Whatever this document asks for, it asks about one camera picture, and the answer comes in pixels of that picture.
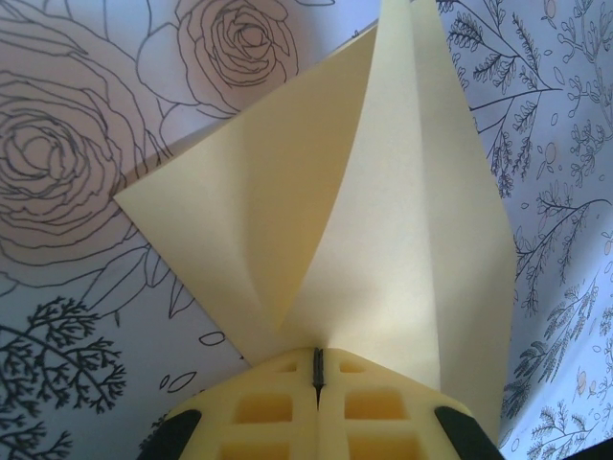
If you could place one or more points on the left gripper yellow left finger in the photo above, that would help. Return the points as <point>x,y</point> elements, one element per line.
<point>249,407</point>

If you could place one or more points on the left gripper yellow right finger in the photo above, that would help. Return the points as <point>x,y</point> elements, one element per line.
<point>392,407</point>

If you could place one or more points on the yellow cloth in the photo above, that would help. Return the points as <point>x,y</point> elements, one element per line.
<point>335,215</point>

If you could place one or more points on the floral patterned table cover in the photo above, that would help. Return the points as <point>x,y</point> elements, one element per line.
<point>72,120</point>

